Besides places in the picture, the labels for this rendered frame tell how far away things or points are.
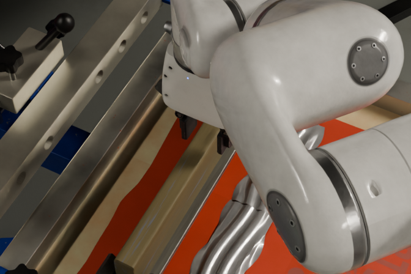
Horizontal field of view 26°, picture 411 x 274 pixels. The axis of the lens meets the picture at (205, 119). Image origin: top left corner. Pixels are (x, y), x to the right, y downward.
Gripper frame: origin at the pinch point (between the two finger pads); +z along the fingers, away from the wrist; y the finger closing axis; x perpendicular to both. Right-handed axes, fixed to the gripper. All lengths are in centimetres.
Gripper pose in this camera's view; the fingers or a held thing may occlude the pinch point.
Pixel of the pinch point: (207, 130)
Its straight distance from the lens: 115.9
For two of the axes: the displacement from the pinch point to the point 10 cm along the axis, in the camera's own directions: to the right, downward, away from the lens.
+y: 8.8, 3.6, -3.0
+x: 4.7, -6.9, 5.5
